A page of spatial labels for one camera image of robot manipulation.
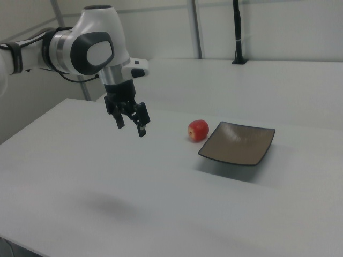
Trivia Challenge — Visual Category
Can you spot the square brown ceramic plate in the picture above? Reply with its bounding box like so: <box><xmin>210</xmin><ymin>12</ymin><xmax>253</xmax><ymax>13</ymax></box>
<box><xmin>197</xmin><ymin>121</ymin><xmax>276</xmax><ymax>167</ymax></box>

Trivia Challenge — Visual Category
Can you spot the aluminium frame post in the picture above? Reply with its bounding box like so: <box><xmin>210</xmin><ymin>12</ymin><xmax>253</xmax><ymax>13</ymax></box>
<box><xmin>80</xmin><ymin>79</ymin><xmax>92</xmax><ymax>102</ymax></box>

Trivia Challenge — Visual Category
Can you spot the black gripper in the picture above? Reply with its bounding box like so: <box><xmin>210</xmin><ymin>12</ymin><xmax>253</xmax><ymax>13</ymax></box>
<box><xmin>103</xmin><ymin>79</ymin><xmax>151</xmax><ymax>138</ymax></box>

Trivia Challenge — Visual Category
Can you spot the red apple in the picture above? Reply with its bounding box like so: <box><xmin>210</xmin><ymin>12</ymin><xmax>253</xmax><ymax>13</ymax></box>
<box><xmin>187</xmin><ymin>119</ymin><xmax>210</xmax><ymax>142</ymax></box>

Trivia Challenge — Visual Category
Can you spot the black velcro strap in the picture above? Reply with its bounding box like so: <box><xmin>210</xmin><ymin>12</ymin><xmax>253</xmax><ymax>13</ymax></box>
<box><xmin>7</xmin><ymin>42</ymin><xmax>25</xmax><ymax>76</ymax></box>

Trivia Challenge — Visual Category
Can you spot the black table clamp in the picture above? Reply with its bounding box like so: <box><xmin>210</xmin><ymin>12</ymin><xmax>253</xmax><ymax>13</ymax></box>
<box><xmin>232</xmin><ymin>0</ymin><xmax>249</xmax><ymax>65</ymax></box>

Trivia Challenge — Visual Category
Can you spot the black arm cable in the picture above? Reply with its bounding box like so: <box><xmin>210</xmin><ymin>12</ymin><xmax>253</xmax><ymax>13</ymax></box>
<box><xmin>20</xmin><ymin>26</ymin><xmax>100</xmax><ymax>83</ymax></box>

